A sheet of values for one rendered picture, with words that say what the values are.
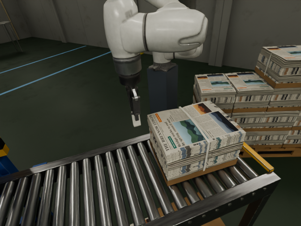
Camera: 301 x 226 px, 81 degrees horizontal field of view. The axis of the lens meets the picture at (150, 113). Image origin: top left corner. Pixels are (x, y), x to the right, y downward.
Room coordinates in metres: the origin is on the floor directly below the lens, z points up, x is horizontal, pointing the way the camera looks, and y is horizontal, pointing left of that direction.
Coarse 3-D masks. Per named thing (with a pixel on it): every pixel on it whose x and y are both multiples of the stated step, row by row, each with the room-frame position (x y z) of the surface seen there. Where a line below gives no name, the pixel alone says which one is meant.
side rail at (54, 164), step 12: (120, 144) 0.77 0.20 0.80; (132, 144) 0.77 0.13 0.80; (144, 144) 0.79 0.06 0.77; (72, 156) 0.71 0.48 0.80; (84, 156) 0.70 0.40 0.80; (36, 168) 0.65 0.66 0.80; (48, 168) 0.64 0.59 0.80; (0, 180) 0.59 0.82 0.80; (12, 180) 0.58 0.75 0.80; (0, 192) 0.56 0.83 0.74
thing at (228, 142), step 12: (192, 108) 0.76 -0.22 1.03; (204, 108) 0.75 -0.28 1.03; (216, 108) 0.74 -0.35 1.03; (204, 120) 0.66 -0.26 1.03; (216, 120) 0.65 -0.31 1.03; (228, 120) 0.64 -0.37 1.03; (216, 132) 0.56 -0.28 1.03; (228, 132) 0.56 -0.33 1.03; (240, 132) 0.55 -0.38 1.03; (216, 144) 0.52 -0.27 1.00; (228, 144) 0.53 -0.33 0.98; (240, 144) 0.55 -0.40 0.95; (216, 156) 0.53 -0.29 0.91; (228, 156) 0.55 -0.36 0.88
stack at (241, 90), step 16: (208, 80) 1.48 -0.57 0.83; (224, 80) 1.46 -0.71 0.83; (240, 80) 1.43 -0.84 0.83; (256, 80) 1.40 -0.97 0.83; (208, 96) 1.27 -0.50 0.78; (224, 96) 1.25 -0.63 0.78; (240, 96) 1.25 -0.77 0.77; (256, 96) 1.24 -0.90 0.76; (272, 96) 1.23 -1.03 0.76; (288, 96) 1.21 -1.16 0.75; (256, 112) 1.23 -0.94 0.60; (272, 112) 1.21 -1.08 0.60; (288, 112) 1.20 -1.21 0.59; (256, 144) 1.22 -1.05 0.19; (272, 144) 1.21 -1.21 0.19
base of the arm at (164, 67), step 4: (156, 64) 1.42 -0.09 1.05; (160, 64) 1.41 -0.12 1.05; (164, 64) 1.40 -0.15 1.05; (168, 64) 1.42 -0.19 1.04; (172, 64) 1.47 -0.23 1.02; (152, 68) 1.44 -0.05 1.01; (156, 68) 1.39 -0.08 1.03; (160, 68) 1.40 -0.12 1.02; (164, 68) 1.39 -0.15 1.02; (168, 68) 1.40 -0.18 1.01
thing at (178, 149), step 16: (160, 112) 0.75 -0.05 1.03; (176, 112) 0.74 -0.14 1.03; (160, 128) 0.62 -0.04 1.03; (176, 128) 0.61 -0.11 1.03; (160, 144) 0.53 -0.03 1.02; (176, 144) 0.51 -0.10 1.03; (192, 144) 0.51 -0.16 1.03; (160, 160) 0.57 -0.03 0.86; (176, 160) 0.47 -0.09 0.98; (192, 160) 0.50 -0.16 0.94; (176, 176) 0.48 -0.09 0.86
